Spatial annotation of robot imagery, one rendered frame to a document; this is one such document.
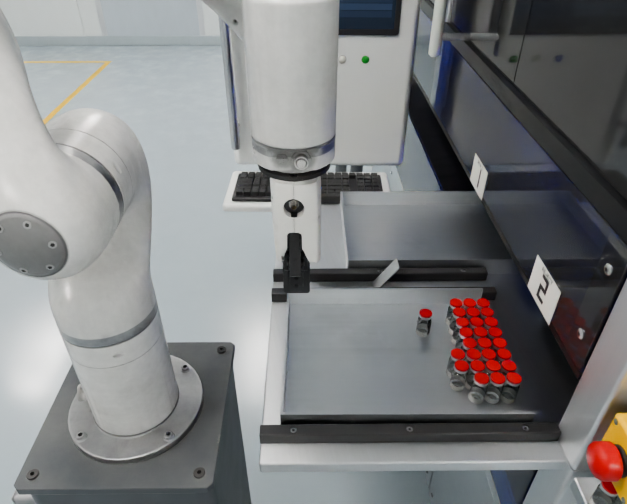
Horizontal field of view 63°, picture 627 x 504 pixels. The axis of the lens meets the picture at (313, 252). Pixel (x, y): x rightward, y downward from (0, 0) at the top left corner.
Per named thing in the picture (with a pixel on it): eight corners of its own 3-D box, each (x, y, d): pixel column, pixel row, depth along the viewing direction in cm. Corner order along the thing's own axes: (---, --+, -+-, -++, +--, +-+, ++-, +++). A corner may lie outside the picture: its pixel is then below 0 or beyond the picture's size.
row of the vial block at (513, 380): (483, 317, 88) (488, 297, 85) (516, 404, 74) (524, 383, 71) (470, 317, 88) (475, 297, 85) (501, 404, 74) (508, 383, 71)
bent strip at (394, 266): (394, 282, 96) (397, 257, 93) (396, 293, 94) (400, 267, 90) (318, 283, 96) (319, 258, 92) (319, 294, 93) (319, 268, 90)
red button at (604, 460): (611, 454, 57) (624, 432, 55) (630, 489, 54) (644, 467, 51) (577, 454, 57) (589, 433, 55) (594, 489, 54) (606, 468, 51)
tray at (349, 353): (478, 303, 92) (482, 287, 89) (528, 429, 71) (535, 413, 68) (287, 303, 91) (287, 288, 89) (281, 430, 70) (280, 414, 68)
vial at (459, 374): (462, 380, 77) (467, 359, 75) (465, 391, 75) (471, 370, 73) (447, 380, 77) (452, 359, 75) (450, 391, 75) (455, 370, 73)
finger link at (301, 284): (309, 261, 57) (310, 307, 61) (309, 245, 59) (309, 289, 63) (280, 262, 57) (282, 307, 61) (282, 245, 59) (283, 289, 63)
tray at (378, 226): (486, 204, 119) (489, 190, 117) (524, 273, 98) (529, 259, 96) (340, 204, 119) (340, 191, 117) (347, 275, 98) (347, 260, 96)
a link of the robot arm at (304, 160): (337, 152, 48) (336, 181, 49) (333, 116, 55) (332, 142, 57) (247, 152, 48) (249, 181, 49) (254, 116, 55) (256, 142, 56)
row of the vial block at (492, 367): (469, 317, 88) (474, 297, 85) (501, 404, 74) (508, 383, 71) (457, 317, 88) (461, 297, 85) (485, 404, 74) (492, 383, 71)
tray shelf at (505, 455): (478, 200, 124) (480, 193, 123) (622, 468, 68) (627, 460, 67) (280, 201, 124) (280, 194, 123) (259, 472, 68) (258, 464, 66)
